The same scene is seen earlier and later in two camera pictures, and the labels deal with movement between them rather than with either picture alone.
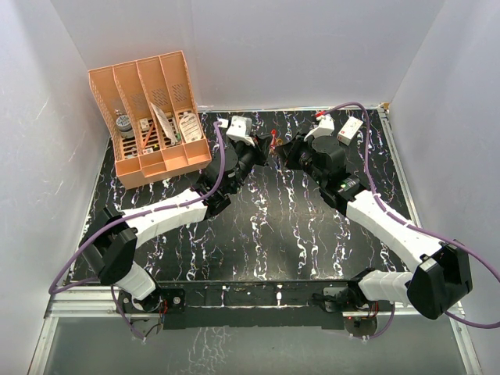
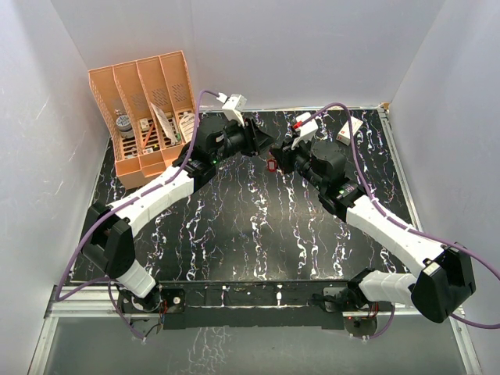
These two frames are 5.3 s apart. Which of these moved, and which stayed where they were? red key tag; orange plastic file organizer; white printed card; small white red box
Moved: red key tag
Stayed: white printed card; orange plastic file organizer; small white red box
